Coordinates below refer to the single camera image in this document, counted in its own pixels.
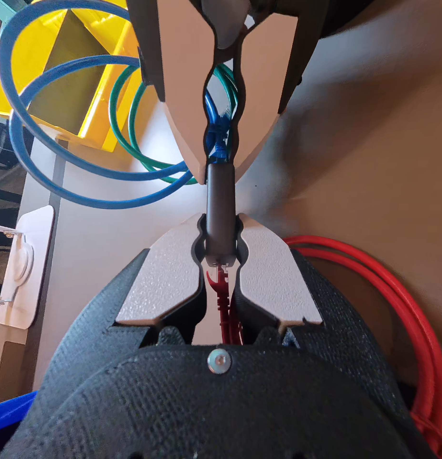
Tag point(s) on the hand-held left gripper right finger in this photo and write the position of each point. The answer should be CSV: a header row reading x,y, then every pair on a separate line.
x,y
274,279

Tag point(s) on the white monitor stand base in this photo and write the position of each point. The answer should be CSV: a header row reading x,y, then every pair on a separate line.
x,y
27,287

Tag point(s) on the black ethernet coupler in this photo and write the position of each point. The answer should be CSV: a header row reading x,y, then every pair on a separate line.
x,y
221,215

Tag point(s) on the blue plastic bin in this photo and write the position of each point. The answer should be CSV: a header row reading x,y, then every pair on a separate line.
x,y
9,412

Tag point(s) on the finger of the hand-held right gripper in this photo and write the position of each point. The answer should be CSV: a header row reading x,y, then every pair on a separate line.
x,y
267,71
185,71

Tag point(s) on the yellow plastic bin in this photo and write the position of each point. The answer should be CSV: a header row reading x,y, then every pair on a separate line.
x,y
102,125

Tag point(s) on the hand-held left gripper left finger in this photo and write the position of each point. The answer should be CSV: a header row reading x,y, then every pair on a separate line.
x,y
160,279

